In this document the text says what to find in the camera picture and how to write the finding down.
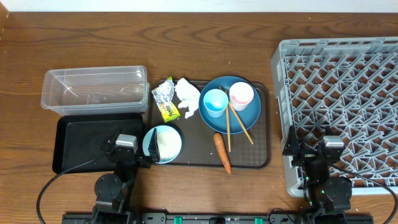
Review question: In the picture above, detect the light blue bowl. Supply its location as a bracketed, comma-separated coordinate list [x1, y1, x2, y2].
[142, 125, 182, 164]

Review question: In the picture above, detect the grey dishwasher rack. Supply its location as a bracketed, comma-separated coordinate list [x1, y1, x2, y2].
[271, 37, 397, 195]

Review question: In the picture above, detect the orange carrot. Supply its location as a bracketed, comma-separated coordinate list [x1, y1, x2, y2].
[213, 133, 231, 174]

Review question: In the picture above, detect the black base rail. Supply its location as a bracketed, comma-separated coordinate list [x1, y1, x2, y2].
[61, 212, 374, 224]

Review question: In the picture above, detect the light blue cup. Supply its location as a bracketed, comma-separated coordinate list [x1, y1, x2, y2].
[203, 89, 229, 118]

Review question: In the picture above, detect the right wooden chopstick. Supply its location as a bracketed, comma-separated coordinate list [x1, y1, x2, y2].
[229, 102, 254, 145]

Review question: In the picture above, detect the wooden chopstick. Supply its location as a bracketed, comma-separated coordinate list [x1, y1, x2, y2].
[224, 89, 231, 152]
[229, 102, 254, 145]

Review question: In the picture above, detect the brown serving tray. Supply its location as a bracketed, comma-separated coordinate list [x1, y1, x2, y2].
[145, 82, 272, 169]

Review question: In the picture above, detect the white pink cup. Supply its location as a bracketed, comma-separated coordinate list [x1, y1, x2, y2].
[229, 82, 254, 111]

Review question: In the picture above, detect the clear plastic bin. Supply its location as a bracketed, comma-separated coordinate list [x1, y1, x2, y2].
[41, 65, 149, 116]

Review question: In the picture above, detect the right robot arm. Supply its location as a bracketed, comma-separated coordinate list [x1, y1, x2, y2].
[282, 126, 352, 223]

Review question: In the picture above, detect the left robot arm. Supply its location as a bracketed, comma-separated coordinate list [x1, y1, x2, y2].
[92, 129, 160, 223]

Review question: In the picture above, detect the white tissue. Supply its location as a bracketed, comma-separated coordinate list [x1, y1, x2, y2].
[175, 78, 200, 119]

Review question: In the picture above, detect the left wooden chopstick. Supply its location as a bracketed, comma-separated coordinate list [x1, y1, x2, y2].
[224, 89, 231, 152]

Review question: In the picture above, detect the white rice pile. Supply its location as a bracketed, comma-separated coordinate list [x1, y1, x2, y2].
[157, 131, 180, 160]

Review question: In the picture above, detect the foil snack wrapper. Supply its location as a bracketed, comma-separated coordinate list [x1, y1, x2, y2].
[152, 77, 180, 123]

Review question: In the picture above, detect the dark blue plate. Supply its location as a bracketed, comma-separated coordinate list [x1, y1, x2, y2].
[199, 76, 261, 134]

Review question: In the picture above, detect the black waste tray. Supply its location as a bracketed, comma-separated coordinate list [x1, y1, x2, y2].
[52, 113, 144, 174]

